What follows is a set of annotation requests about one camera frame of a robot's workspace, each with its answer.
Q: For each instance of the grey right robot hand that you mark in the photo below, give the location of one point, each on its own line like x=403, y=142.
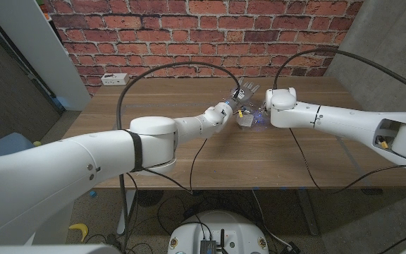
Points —
x=263, y=110

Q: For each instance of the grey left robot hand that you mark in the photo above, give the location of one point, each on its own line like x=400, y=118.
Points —
x=243, y=94

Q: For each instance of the clear cellophane sheet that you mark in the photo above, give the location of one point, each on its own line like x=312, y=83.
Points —
x=254, y=116

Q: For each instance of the small white box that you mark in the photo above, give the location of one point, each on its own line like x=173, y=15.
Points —
x=245, y=120

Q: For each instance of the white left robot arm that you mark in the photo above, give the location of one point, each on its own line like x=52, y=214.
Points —
x=83, y=166

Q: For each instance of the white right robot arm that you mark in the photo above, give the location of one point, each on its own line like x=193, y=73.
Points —
x=347, y=120

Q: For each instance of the small silver electronics box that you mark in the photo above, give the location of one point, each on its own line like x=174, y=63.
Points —
x=208, y=247

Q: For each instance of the red brick printed backdrop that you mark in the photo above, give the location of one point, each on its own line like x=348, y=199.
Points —
x=203, y=35

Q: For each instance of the grey table leg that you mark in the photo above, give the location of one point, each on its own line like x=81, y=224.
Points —
x=307, y=211

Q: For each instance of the white robot torso base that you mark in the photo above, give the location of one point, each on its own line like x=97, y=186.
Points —
x=224, y=225

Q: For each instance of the white power strip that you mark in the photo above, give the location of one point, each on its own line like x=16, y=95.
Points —
x=115, y=79

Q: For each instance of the black round grille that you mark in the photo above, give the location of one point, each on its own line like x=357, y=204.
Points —
x=148, y=198

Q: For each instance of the white table leg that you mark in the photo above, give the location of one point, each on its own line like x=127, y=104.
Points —
x=127, y=211

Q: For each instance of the small blue block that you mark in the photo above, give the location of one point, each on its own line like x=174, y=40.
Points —
x=93, y=194

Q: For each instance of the yellow banana toy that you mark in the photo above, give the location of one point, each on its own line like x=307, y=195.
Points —
x=79, y=227

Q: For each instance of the white partition panel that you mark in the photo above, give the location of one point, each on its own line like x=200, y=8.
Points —
x=37, y=46

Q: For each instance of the small yellow ball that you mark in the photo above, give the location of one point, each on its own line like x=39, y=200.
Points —
x=37, y=143

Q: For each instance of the blue grey container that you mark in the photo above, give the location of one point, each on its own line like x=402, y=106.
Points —
x=2, y=143

